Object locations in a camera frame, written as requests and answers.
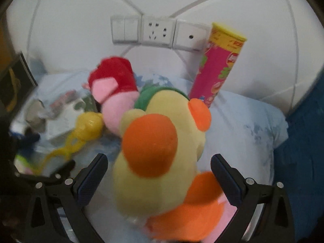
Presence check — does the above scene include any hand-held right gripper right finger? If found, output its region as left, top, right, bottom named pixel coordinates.
left=211, top=154, right=295, bottom=243

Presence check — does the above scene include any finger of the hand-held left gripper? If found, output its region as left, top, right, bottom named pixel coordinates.
left=15, top=160, right=76, bottom=183

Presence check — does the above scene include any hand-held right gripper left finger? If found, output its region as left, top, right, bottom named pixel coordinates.
left=25, top=153, right=109, bottom=243

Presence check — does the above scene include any yellow orange plush toy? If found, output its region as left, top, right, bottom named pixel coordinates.
left=111, top=87, right=224, bottom=223

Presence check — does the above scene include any pink green wipes packet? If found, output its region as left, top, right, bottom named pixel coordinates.
left=14, top=154, right=38, bottom=175

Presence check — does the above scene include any yellow plastic rattle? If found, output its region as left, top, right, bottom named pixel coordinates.
left=38, top=111, right=104, bottom=175

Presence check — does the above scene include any white box dark green end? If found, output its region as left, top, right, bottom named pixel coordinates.
left=51, top=91, right=98, bottom=140

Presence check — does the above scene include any grey translucent cup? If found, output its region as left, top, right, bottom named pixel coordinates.
left=25, top=99, right=48, bottom=129

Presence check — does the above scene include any black gift box gold print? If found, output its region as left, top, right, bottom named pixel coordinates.
left=0, top=52, right=38, bottom=112

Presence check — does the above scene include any red dress pink pig plush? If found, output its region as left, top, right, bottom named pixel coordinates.
left=87, top=57, right=141, bottom=136

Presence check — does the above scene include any pink snack can yellow lid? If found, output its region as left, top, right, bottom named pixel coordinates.
left=189, top=22, right=247, bottom=108

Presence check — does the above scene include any white padded headboard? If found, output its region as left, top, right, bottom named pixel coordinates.
left=5, top=0, right=324, bottom=117

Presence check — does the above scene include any white wall panel with hole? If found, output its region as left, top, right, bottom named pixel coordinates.
left=173, top=20, right=211, bottom=51

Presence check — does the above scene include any white wall light switch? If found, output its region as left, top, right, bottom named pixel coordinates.
left=111, top=15, right=142, bottom=45

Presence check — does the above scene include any white wall power socket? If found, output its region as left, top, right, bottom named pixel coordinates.
left=139, top=15, right=178, bottom=48

